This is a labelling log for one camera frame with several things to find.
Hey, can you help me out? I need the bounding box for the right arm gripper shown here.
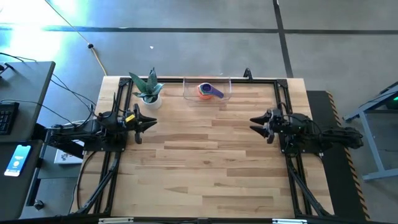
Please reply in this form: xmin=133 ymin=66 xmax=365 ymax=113
xmin=249 ymin=108 xmax=292 ymax=139

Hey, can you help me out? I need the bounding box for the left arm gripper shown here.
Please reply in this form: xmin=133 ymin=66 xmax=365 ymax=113
xmin=123 ymin=103 xmax=158 ymax=135

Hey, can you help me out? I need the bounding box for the orange measuring cup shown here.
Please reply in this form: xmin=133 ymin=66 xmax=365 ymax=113
xmin=196 ymin=83 xmax=215 ymax=101

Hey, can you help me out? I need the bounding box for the purple measuring cup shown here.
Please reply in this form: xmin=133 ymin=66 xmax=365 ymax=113
xmin=200 ymin=82 xmax=225 ymax=100

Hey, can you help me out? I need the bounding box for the clear plastic basket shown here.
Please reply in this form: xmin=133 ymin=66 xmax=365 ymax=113
xmin=182 ymin=76 xmax=233 ymax=103

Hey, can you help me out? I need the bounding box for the succulent plant in white pot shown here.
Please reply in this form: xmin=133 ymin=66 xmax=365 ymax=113
xmin=128 ymin=67 xmax=165 ymax=110

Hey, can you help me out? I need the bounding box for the black desk beam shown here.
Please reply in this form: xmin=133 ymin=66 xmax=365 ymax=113
xmin=30 ymin=123 xmax=85 ymax=159

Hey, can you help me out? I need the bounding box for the white printed booklet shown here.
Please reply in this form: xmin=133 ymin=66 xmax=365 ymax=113
xmin=53 ymin=139 xmax=85 ymax=165

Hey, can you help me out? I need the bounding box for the black mat with hazard stripes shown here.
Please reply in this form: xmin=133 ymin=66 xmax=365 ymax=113
xmin=306 ymin=90 xmax=371 ymax=222

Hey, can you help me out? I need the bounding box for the grey metal stand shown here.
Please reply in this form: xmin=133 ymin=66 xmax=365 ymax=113
xmin=342 ymin=81 xmax=398 ymax=183

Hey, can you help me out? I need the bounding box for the grey desk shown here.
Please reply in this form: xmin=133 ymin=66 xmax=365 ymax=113
xmin=0 ymin=61 xmax=57 ymax=143

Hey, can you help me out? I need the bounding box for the smartphone with blue screen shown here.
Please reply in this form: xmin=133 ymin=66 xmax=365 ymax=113
xmin=4 ymin=144 xmax=32 ymax=177

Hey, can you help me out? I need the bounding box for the device with green light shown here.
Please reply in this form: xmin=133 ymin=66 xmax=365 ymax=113
xmin=385 ymin=95 xmax=398 ymax=110

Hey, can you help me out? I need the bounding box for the black keyboard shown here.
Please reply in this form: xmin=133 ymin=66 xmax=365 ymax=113
xmin=0 ymin=101 xmax=21 ymax=136

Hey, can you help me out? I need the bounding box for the black side table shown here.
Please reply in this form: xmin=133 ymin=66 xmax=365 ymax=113
xmin=0 ymin=139 xmax=44 ymax=222

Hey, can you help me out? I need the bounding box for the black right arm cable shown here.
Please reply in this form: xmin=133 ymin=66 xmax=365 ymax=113
xmin=277 ymin=101 xmax=292 ymax=116

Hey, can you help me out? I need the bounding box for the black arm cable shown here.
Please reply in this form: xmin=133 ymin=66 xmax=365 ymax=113
xmin=89 ymin=92 xmax=125 ymax=118
xmin=277 ymin=101 xmax=292 ymax=116

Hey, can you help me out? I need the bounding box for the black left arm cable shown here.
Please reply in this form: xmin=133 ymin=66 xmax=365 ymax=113
xmin=89 ymin=92 xmax=125 ymax=118

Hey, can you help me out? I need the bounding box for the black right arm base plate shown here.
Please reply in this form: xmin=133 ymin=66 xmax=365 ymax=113
xmin=278 ymin=128 xmax=324 ymax=156

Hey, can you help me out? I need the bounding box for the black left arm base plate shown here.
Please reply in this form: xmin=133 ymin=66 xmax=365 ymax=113
xmin=75 ymin=134 xmax=127 ymax=153

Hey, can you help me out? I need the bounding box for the black aluminium table frame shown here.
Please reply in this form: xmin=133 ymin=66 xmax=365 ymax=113
xmin=70 ymin=76 xmax=335 ymax=218

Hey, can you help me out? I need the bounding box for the yellow floor cable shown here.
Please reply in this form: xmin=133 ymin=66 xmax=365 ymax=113
xmin=44 ymin=0 xmax=108 ymax=77

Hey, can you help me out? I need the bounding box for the thin black floor cable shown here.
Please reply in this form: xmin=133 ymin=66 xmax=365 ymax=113
xmin=49 ymin=73 xmax=98 ymax=110

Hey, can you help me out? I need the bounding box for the silver table bracket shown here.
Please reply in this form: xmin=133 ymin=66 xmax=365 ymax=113
xmin=98 ymin=217 xmax=134 ymax=224
xmin=272 ymin=218 xmax=308 ymax=224

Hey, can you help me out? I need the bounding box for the thin black desk cable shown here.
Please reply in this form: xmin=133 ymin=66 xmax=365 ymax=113
xmin=0 ymin=52 xmax=37 ymax=63

